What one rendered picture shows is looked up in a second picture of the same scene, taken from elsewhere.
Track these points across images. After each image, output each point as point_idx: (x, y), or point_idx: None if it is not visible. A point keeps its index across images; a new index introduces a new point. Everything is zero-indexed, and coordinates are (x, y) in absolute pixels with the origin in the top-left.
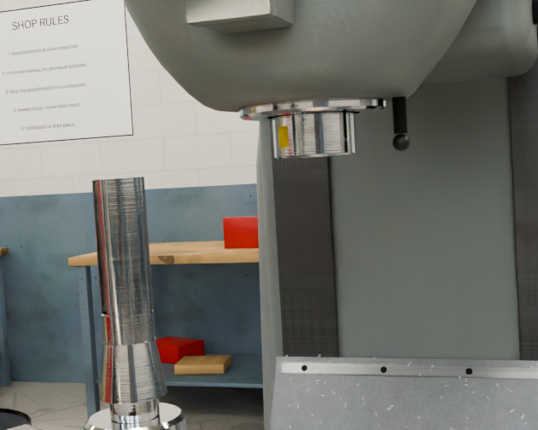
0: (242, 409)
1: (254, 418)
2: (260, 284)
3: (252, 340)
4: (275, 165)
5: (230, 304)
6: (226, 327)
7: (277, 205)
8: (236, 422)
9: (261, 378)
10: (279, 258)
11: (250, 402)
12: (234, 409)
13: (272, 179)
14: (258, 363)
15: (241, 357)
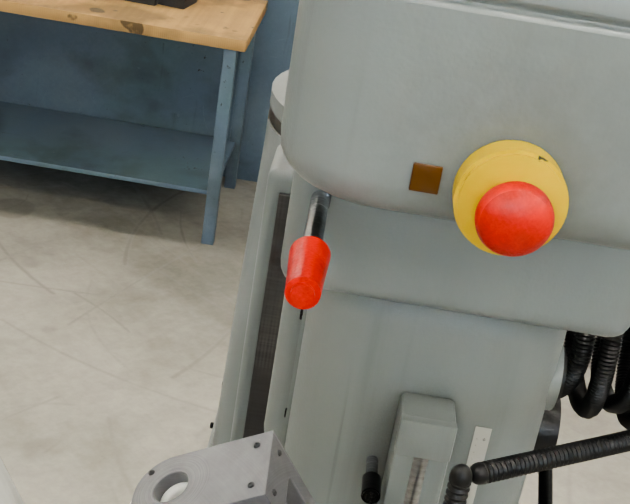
0: (2, 174)
1: (19, 192)
2: (217, 430)
3: (18, 84)
4: (256, 365)
5: None
6: None
7: (252, 393)
8: None
9: (35, 151)
10: (245, 432)
11: (12, 164)
12: None
13: (251, 372)
14: (27, 122)
15: (4, 109)
